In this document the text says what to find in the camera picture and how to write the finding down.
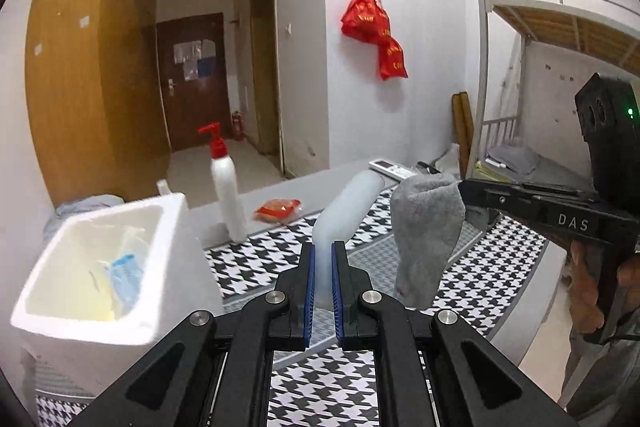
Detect metal bunk bed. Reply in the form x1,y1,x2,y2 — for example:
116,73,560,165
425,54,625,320
471,0,640,188

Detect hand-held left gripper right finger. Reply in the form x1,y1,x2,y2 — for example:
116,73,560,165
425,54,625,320
331,241,581,427

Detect wooden boards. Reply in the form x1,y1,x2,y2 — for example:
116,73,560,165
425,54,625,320
451,92,476,180

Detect blue white paper notice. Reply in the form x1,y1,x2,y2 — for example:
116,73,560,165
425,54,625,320
182,58,213,82

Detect person's right forearm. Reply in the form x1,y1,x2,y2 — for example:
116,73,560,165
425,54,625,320
562,327,640,423

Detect grey blue cloth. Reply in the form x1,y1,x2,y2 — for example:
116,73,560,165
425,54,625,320
42,193,126,253

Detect person's right hand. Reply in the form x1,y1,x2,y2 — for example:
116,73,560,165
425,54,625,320
567,241,605,330

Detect white foam box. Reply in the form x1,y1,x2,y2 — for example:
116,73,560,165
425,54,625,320
10,193,224,395

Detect white remote control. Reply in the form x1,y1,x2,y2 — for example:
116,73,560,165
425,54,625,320
368,158,418,180

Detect grey sock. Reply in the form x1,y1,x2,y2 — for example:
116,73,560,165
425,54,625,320
390,173,467,308

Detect blue face mask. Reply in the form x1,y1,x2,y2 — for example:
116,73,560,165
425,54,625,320
107,253,146,315

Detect houndstooth table runner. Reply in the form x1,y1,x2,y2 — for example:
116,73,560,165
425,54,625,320
35,187,548,427

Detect wooden wardrobe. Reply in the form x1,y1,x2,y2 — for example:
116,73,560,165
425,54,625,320
25,0,173,208

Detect red snack packet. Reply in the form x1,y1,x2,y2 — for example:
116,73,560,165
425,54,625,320
252,198,303,224

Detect red plastic bag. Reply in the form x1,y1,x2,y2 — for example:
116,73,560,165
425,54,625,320
377,36,408,81
341,0,392,44

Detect white sock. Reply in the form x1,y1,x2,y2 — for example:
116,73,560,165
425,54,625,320
312,170,386,310

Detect dark brown entrance door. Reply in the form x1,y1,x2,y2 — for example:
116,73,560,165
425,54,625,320
155,12,232,152

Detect light wooden side door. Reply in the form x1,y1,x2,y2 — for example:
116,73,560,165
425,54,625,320
249,0,282,156

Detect white pump bottle red top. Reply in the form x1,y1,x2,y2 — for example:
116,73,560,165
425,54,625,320
197,122,249,244

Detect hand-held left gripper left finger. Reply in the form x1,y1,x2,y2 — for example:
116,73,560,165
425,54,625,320
65,243,318,427

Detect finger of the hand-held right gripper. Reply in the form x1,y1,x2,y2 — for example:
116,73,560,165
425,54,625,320
456,178,524,222

